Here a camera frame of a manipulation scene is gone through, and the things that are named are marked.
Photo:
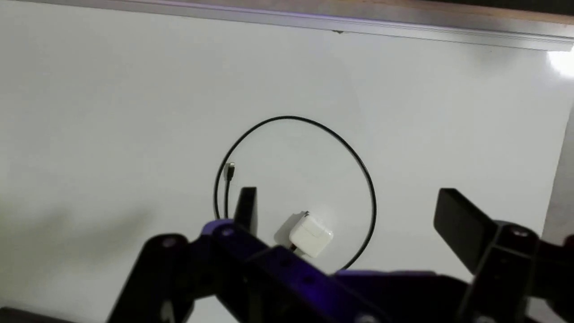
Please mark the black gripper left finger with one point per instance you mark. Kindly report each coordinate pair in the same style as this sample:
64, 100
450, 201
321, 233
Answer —
197, 280

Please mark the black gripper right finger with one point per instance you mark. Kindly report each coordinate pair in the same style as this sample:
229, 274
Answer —
507, 269

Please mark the white charger adapter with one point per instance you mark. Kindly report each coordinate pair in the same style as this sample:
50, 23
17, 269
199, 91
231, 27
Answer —
310, 233

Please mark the large white board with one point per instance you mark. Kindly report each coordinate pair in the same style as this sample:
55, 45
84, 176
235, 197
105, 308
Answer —
118, 118

